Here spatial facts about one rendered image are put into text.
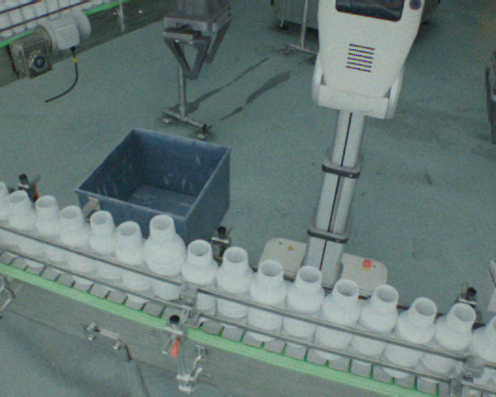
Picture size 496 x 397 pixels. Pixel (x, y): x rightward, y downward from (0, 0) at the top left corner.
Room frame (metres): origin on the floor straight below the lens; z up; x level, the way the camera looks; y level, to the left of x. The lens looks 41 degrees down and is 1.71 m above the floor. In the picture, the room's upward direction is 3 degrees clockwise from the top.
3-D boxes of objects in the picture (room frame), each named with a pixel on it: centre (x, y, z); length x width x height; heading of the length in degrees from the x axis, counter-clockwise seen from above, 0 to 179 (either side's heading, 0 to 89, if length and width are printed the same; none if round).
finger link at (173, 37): (0.65, 0.10, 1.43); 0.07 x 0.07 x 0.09; 75
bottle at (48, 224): (0.59, 0.37, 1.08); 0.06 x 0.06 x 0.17
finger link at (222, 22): (0.69, 0.09, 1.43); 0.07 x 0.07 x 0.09; 75
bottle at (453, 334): (0.40, -0.32, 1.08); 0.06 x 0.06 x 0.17
